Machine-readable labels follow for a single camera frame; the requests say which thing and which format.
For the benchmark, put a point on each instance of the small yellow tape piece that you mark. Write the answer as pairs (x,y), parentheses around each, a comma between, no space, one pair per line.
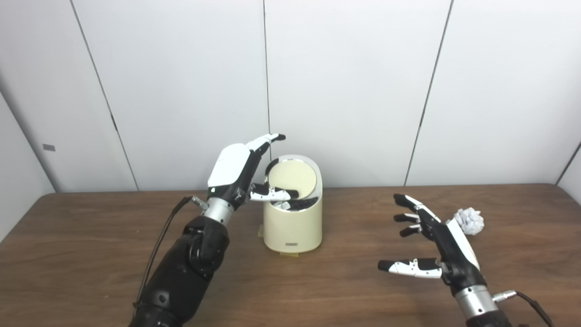
(260,231)

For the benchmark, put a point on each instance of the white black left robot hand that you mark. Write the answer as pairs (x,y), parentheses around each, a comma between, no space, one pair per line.
(231,170)

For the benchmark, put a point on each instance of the wide yellow tape piece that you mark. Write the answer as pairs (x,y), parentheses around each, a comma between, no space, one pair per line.
(288,254)

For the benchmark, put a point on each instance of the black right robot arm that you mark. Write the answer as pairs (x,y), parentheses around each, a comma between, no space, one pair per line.
(481,311)

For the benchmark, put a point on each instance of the small grey wall label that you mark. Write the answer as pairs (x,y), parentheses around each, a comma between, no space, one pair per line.
(48,147)

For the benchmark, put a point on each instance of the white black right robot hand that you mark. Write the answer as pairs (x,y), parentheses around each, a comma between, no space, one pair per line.
(454,250)

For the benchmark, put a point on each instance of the round cream bin lid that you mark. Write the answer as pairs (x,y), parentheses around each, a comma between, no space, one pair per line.
(292,175)

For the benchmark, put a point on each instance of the cream-colored bin body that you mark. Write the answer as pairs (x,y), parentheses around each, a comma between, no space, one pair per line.
(294,227)

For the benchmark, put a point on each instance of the white paper ball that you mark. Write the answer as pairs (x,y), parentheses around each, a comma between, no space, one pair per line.
(470,221)

